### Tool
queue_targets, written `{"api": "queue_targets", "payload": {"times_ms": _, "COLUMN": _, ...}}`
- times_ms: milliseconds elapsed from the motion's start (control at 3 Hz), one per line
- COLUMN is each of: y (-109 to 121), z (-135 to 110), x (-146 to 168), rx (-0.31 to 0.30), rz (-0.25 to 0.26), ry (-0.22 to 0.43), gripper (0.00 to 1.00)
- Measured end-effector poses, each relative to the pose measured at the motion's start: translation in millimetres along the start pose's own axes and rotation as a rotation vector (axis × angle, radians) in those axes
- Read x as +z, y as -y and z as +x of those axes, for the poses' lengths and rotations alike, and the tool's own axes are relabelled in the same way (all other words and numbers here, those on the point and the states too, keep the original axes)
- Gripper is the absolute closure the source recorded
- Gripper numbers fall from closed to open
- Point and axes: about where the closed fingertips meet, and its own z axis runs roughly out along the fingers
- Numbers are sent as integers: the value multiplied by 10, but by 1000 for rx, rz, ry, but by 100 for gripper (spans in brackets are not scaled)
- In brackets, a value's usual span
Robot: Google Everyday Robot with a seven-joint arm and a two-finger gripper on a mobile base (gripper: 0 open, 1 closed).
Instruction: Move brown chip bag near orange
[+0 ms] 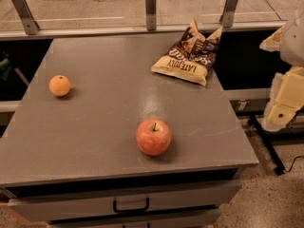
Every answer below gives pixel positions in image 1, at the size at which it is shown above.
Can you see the orange fruit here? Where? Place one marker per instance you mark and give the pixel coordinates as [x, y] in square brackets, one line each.
[59, 85]

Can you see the left metal railing bracket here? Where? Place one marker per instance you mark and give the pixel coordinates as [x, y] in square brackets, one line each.
[30, 26]

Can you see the metal window rail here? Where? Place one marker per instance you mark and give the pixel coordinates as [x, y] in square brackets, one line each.
[14, 35]

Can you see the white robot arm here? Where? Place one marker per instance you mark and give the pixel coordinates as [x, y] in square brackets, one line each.
[292, 41]

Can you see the lower grey drawer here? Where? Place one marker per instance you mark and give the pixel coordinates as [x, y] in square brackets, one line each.
[183, 219]

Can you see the black drawer handle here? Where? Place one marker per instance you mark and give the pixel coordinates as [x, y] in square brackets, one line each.
[121, 206]

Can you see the middle metal railing bracket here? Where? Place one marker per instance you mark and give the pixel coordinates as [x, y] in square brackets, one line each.
[150, 14]

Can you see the black stand leg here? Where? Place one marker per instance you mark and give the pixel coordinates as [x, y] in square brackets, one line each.
[279, 166]

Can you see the red apple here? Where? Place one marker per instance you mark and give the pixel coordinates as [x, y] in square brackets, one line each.
[153, 137]

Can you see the metal railing bracket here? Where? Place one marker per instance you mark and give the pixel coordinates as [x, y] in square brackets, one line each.
[30, 26]
[228, 15]
[150, 14]

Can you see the upper grey drawer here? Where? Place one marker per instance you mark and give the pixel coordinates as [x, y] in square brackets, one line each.
[99, 203]

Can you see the grey drawer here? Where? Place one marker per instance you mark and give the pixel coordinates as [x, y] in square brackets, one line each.
[183, 219]
[99, 203]

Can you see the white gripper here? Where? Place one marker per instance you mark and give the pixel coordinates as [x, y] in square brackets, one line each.
[294, 44]

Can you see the brown chip bag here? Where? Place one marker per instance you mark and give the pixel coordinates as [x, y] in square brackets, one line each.
[191, 57]

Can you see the right metal railing bracket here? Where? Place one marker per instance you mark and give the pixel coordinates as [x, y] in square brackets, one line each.
[228, 15]

